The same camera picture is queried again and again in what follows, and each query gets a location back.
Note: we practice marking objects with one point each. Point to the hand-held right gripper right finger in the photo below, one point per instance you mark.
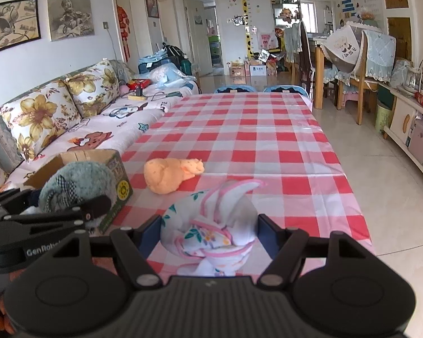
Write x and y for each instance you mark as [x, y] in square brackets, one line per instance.
[268, 235]

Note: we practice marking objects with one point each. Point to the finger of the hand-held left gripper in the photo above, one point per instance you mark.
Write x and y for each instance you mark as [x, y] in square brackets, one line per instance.
[91, 206]
[10, 197]

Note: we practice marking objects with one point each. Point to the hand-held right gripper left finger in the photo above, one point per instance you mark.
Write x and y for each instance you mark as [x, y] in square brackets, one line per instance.
[151, 235]

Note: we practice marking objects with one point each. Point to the grey-green plush toy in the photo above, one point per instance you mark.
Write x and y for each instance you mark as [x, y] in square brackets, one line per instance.
[81, 179]

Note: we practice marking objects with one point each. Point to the brown cardboard box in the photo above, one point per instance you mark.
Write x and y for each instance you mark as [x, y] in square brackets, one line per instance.
[121, 183]

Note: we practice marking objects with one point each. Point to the white floral cloth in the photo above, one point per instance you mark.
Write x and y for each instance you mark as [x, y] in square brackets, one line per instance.
[215, 218]

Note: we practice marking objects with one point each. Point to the orange plush toy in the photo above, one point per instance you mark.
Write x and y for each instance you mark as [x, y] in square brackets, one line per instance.
[162, 176]

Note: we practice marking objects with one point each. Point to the sofa with printed cover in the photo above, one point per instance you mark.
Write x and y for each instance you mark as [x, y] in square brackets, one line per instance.
[109, 126]

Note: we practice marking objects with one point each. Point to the yellow floral sofa cushion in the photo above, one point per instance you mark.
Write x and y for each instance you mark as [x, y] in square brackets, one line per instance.
[93, 86]
[38, 119]

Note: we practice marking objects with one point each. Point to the red checkered tablecloth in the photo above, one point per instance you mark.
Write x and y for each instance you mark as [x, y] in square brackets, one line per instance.
[250, 130]

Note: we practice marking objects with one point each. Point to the blue chair back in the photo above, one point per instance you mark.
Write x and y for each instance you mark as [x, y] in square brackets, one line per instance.
[285, 89]
[234, 89]

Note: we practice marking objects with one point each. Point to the blue bag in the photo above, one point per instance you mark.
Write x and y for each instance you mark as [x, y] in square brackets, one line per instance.
[155, 63]

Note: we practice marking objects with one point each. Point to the green waste bin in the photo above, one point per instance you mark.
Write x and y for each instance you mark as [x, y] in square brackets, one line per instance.
[383, 116]

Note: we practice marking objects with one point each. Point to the printed cardboard box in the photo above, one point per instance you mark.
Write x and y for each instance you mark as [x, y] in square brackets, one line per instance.
[238, 69]

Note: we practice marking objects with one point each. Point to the black framed cartoon drawing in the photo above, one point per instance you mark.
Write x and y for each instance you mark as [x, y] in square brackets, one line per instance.
[10, 24]

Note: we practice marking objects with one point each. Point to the black bag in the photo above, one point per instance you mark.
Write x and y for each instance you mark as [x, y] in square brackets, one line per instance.
[174, 52]

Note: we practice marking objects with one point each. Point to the cream television cabinet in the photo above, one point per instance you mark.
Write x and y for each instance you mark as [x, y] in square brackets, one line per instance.
[402, 119]

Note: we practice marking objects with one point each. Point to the red paper door decoration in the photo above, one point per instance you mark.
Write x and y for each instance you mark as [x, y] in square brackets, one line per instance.
[122, 31]

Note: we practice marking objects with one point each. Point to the dark dining chair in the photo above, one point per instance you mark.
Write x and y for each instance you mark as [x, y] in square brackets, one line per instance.
[305, 52]

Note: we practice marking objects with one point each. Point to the grey framed drawing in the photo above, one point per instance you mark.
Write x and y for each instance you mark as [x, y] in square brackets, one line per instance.
[70, 17]

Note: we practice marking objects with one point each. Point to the dining table with white cover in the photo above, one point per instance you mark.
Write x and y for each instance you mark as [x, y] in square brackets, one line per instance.
[342, 49]

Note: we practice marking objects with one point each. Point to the framed portrait picture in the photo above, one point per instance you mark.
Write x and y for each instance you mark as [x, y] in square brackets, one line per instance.
[151, 2]

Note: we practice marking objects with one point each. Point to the glass kettle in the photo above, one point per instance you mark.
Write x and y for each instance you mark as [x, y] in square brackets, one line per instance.
[410, 77]

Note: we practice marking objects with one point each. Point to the giraffe wall sticker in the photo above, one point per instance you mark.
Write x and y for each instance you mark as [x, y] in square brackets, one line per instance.
[246, 14]

